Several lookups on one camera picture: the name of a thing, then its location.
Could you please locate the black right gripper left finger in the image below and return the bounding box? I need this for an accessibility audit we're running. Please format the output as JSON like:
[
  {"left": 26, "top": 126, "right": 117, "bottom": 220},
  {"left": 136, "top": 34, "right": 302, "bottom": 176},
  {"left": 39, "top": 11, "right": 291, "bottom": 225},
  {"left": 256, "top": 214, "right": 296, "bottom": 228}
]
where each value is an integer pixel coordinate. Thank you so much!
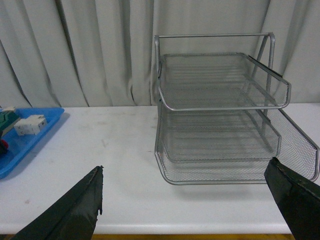
[{"left": 14, "top": 166, "right": 103, "bottom": 240}]

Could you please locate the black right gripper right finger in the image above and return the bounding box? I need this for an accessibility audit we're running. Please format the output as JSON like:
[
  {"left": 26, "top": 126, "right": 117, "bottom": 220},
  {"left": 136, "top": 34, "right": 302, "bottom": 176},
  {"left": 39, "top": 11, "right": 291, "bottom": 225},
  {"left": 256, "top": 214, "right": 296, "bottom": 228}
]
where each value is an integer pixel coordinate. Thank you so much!
[{"left": 264, "top": 157, "right": 320, "bottom": 240}]

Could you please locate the red emergency stop button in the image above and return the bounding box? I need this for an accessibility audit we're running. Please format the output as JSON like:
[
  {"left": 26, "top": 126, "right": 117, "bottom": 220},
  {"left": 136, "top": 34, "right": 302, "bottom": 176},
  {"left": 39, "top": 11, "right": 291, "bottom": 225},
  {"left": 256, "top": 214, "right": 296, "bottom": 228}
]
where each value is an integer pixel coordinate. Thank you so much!
[{"left": 0, "top": 139, "right": 9, "bottom": 154}]

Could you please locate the silver mesh paper rack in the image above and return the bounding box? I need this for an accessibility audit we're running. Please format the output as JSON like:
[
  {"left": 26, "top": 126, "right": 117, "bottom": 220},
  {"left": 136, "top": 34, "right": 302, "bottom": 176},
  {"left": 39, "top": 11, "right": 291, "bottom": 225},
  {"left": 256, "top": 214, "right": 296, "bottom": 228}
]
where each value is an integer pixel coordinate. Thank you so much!
[{"left": 154, "top": 32, "right": 320, "bottom": 185}]

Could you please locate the blue plastic tray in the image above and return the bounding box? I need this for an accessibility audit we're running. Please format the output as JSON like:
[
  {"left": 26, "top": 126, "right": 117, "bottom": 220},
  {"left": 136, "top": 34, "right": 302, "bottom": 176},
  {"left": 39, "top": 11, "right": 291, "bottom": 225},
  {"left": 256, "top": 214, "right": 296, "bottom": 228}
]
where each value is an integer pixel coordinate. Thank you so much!
[{"left": 0, "top": 107, "right": 65, "bottom": 179}]

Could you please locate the white circuit breaker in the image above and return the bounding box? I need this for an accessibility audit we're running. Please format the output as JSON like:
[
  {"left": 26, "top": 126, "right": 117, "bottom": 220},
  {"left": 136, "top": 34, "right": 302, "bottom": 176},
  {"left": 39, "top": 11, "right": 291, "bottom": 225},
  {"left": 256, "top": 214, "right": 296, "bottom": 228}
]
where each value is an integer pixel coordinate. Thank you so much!
[{"left": 14, "top": 114, "right": 48, "bottom": 136}]

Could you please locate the white curtain backdrop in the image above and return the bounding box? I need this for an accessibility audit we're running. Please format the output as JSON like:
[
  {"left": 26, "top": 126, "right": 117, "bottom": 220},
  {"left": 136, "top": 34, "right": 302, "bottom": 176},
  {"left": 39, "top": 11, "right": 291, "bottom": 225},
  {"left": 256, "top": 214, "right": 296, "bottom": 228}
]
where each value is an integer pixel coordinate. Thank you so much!
[{"left": 0, "top": 0, "right": 320, "bottom": 108}]

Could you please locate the green knife switch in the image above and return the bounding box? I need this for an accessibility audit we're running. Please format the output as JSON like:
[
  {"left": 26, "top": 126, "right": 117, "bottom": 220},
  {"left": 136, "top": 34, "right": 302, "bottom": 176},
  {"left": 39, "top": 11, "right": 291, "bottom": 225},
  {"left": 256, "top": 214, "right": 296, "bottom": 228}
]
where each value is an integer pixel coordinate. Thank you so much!
[{"left": 0, "top": 107, "right": 21, "bottom": 137}]

